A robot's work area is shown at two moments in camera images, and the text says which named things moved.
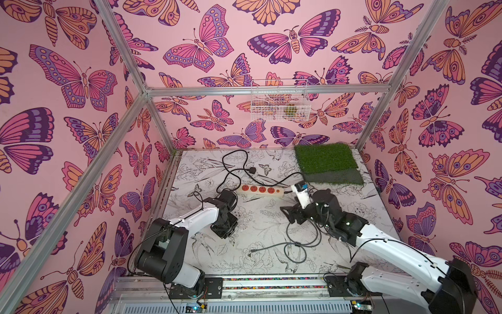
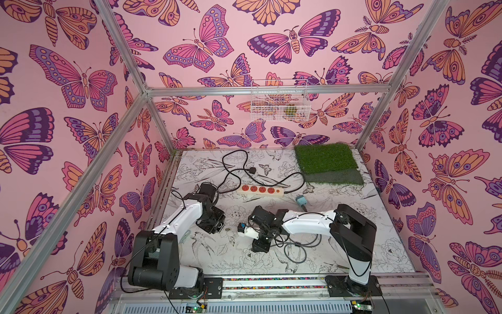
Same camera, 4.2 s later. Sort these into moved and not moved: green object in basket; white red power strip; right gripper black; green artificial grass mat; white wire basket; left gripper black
Moved: left gripper black; right gripper black
Not moved: white wire basket; white red power strip; green artificial grass mat; green object in basket
